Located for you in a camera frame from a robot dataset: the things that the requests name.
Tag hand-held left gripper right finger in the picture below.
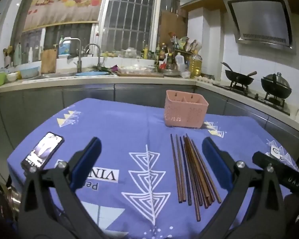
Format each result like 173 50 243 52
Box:
202 137 286 239

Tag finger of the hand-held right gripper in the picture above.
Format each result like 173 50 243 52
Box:
253 151 299 197

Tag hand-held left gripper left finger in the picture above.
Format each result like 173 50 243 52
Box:
18 136 120 239

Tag bundle of brown wooden chopsticks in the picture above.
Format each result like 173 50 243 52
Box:
170 133 222 222

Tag dark blue chopstick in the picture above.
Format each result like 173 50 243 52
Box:
180 136 192 206

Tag pink plastic utensil basket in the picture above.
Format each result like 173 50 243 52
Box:
164 90 209 129

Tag small white tag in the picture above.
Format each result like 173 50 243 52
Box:
270 146 283 158

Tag black smartphone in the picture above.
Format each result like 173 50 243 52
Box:
21 132 65 170

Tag blue printed tablecloth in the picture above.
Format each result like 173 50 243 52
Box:
7 97 299 239

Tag gas stove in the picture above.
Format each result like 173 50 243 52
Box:
213 80 291 116

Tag row of eggs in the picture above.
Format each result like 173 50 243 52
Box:
196 76 221 84

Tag blue plastic basin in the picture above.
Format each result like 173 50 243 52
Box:
75 71 109 76

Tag leafy vegetables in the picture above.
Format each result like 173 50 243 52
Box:
92 65 119 75

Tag steel sink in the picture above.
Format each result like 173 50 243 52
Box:
27 72 78 80

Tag yellow cooking oil bottle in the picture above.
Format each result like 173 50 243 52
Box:
189 50 203 78

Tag metal bowl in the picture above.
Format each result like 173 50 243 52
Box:
162 68 181 77

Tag black pot with lid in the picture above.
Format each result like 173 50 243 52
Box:
261 72 292 99

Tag flat wooden cutting board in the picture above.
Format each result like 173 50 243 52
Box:
117 66 164 77

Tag white plastic jug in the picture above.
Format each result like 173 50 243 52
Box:
175 54 185 71

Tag pile of white dumplings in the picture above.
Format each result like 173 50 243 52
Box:
120 64 156 74

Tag curved steel faucet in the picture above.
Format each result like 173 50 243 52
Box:
82 43 102 68

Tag angular steel faucet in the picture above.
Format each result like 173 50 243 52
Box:
62 38 83 73

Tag upright wooden cutting board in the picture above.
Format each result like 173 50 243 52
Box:
40 49 57 74

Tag light blue bowl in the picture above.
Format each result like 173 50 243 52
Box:
16 62 40 79

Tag cluster of condiment bottles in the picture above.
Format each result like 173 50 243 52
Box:
142 32 202 71

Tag blue detergent bottle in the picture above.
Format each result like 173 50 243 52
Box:
58 37 73 56

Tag brown wooden board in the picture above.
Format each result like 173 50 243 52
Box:
159 10 188 46

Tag steel range hood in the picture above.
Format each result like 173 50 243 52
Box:
220 0 296 53

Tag barred window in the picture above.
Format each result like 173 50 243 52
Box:
98 0 157 51

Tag fruit printed window blind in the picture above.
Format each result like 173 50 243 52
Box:
22 0 107 32

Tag black wok with handle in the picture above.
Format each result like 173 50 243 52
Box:
221 62 258 86

